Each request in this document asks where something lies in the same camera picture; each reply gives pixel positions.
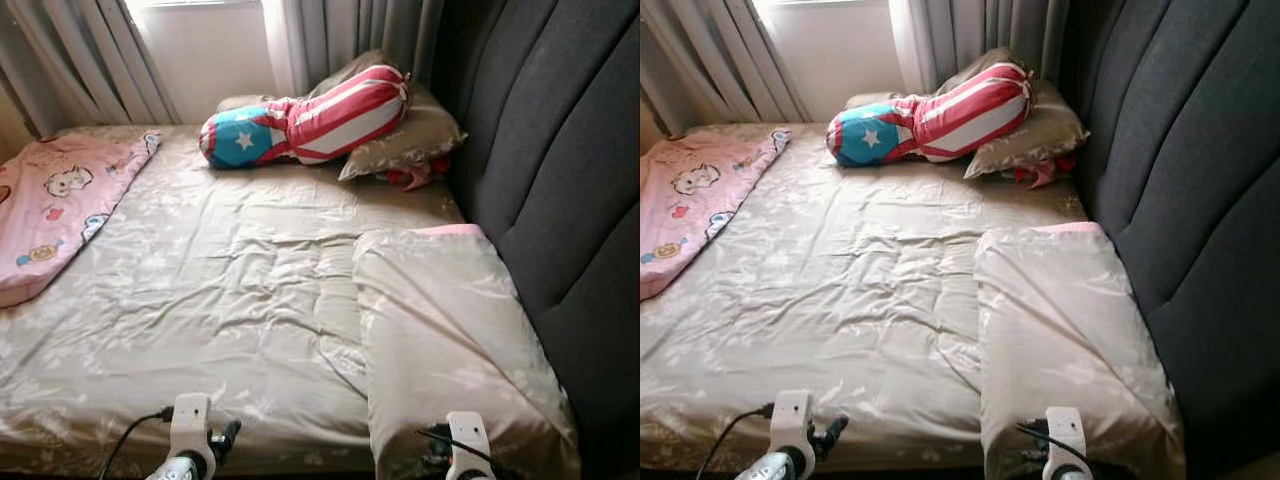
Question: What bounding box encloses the folded beige floral duvet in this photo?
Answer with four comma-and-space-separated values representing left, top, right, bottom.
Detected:
352, 224, 581, 480
975, 222, 1188, 480

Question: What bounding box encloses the bed with beige floral sheet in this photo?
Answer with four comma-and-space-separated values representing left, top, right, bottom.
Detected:
640, 120, 1186, 476
0, 122, 581, 476

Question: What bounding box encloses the pink cartoon bear blanket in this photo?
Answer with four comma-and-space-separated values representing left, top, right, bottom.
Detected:
640, 128, 791, 301
0, 130, 163, 309

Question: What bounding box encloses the red cloth item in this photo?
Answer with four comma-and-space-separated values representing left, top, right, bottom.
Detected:
1012, 152, 1079, 189
385, 155, 451, 191

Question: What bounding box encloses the dark grey upholstered headboard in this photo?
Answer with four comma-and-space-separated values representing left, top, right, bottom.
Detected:
430, 0, 641, 480
1058, 0, 1280, 479

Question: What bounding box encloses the red blue star bolster pillow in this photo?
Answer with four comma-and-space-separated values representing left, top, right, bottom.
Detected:
198, 64, 411, 169
826, 62, 1036, 167

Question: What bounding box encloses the beige floral pillow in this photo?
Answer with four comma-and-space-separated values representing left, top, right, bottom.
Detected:
338, 80, 468, 183
963, 80, 1091, 181

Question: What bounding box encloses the plain beige pillow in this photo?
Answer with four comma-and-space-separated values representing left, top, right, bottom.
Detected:
218, 48, 391, 111
845, 46, 1016, 109

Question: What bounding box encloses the grey pleated curtain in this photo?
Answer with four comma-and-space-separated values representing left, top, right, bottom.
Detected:
0, 0, 183, 139
262, 0, 446, 101
640, 0, 811, 136
888, 0, 1071, 101

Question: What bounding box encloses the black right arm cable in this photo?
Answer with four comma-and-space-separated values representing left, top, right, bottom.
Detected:
415, 428, 501, 480
1015, 422, 1101, 480

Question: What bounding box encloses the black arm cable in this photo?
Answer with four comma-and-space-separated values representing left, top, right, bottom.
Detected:
98, 408, 173, 480
415, 428, 501, 480
1015, 422, 1101, 480
695, 402, 773, 480

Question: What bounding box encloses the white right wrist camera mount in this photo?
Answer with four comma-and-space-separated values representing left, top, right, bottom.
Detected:
445, 412, 493, 480
1045, 406, 1091, 480

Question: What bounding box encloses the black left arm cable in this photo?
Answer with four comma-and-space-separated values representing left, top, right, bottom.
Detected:
695, 402, 773, 480
98, 408, 173, 480

